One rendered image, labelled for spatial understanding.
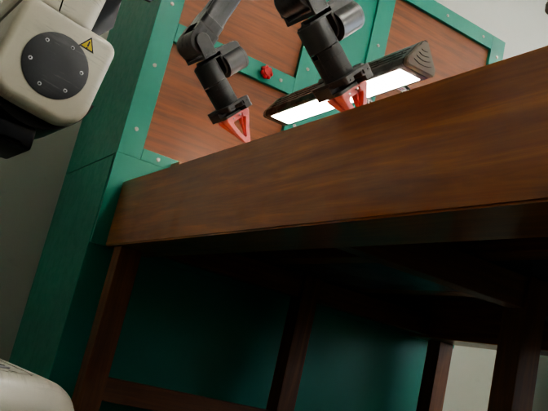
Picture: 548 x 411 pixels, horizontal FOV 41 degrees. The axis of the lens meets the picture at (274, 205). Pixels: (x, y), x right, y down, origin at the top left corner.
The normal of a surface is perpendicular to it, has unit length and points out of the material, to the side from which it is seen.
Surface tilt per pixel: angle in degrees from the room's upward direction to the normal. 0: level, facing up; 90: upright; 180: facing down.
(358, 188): 90
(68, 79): 90
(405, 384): 90
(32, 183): 90
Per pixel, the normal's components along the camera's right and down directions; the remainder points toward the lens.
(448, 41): 0.51, -0.08
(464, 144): -0.83, -0.30
